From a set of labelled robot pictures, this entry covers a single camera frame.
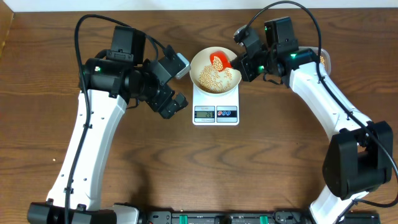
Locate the pile of soybeans in bowl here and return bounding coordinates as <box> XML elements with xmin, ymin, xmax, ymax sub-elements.
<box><xmin>198</xmin><ymin>56</ymin><xmax>233</xmax><ymax>93</ymax></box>

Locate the cream round bowl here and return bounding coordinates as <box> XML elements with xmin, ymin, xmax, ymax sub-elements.
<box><xmin>190</xmin><ymin>47</ymin><xmax>241</xmax><ymax>93</ymax></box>

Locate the red plastic measuring scoop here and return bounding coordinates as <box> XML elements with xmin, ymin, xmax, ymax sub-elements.
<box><xmin>210</xmin><ymin>51</ymin><xmax>232</xmax><ymax>72</ymax></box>

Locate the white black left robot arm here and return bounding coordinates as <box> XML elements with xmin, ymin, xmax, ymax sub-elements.
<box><xmin>27</xmin><ymin>26</ymin><xmax>190</xmax><ymax>223</ymax></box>

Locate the white digital kitchen scale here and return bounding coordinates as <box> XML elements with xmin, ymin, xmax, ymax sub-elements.
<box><xmin>192</xmin><ymin>85</ymin><xmax>239</xmax><ymax>126</ymax></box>

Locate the clear container of soybeans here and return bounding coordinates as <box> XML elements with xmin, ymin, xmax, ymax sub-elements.
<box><xmin>299</xmin><ymin>46</ymin><xmax>331</xmax><ymax>75</ymax></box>

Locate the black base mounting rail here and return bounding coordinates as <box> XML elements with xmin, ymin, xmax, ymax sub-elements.
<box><xmin>136</xmin><ymin>210</ymin><xmax>382</xmax><ymax>224</ymax></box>

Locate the wooden side panel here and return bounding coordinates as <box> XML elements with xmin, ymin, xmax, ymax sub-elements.
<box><xmin>0</xmin><ymin>0</ymin><xmax>14</xmax><ymax>54</ymax></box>

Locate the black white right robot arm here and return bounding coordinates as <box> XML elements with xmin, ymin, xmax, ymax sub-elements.
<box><xmin>231</xmin><ymin>17</ymin><xmax>393</xmax><ymax>223</ymax></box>

